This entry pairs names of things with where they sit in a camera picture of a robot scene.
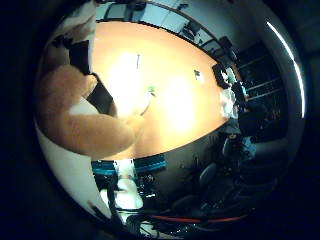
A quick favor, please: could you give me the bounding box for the person in dark clothes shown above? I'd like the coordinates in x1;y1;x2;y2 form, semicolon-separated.
222;99;269;161

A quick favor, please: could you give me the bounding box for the dark shelving unit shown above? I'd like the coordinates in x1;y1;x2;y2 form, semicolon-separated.
233;41;289;134

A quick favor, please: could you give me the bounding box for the ceiling light strip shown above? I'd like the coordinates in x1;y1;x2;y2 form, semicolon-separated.
265;21;306;119

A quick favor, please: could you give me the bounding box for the green and white toy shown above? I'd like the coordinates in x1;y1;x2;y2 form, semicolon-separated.
139;85;158;116

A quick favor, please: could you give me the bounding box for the green and white item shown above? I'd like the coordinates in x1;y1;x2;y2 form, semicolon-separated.
226;67;237;83

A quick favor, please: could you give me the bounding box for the brown and white plush toy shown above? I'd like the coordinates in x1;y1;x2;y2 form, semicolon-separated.
35;1;146;160

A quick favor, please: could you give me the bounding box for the clear plastic bag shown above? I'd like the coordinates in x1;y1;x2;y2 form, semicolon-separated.
219;88;240;120

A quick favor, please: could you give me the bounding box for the red cable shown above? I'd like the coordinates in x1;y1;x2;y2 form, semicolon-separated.
151;213;249;225

